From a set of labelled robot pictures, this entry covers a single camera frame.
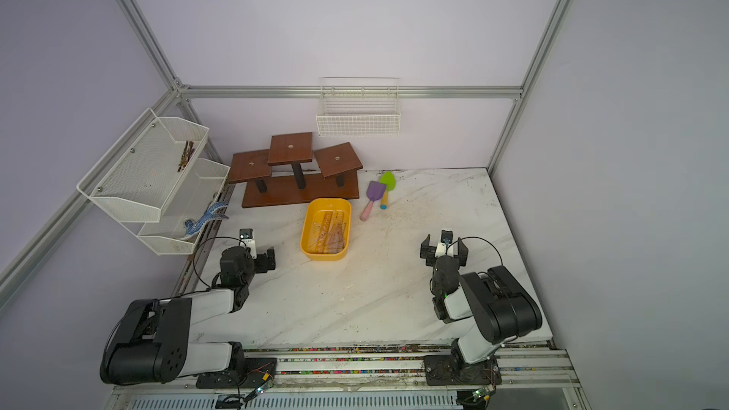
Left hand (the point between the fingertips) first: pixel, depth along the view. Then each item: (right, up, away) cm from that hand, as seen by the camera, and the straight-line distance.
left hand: (258, 252), depth 93 cm
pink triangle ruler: (+25, +3, +5) cm, 26 cm away
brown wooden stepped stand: (+7, +28, +13) cm, 32 cm away
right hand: (+63, +4, -2) cm, 63 cm away
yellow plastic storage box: (+16, +11, +13) cm, 23 cm away
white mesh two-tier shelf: (-25, +26, -12) cm, 38 cm away
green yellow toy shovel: (+45, +26, +25) cm, 58 cm away
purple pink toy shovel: (+40, +21, +21) cm, 50 cm away
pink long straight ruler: (+21, +6, +8) cm, 23 cm away
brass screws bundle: (-16, +30, -12) cm, 36 cm away
